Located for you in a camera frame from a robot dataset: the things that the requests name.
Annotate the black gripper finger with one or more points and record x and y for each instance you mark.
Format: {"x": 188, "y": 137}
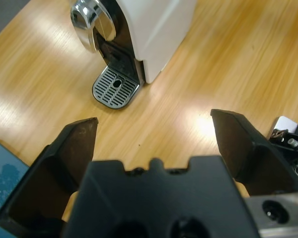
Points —
{"x": 233, "y": 143}
{"x": 72, "y": 148}

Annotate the metal drip tray grate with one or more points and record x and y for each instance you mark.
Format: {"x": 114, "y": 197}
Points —
{"x": 114, "y": 94}

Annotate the teal plastic tray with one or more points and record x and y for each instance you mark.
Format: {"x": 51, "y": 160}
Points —
{"x": 5, "y": 198}

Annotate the white mount block dark post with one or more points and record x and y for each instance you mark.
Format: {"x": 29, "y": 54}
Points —
{"x": 285, "y": 124}

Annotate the white capsule coffee machine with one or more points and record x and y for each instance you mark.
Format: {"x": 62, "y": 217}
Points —
{"x": 159, "y": 29}

